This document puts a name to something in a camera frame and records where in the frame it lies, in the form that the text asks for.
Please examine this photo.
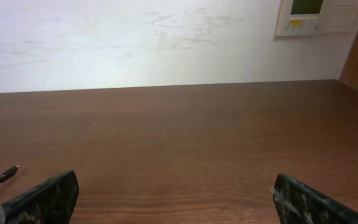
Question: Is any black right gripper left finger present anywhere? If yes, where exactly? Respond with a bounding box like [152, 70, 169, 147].
[0, 170, 79, 224]

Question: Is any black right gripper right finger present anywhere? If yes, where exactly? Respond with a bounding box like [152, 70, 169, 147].
[272, 174, 358, 224]

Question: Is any white wall control panel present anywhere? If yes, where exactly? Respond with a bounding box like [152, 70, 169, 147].
[275, 0, 358, 37]

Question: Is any black USB cable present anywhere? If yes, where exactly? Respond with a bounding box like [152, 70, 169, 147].
[0, 165, 21, 197]

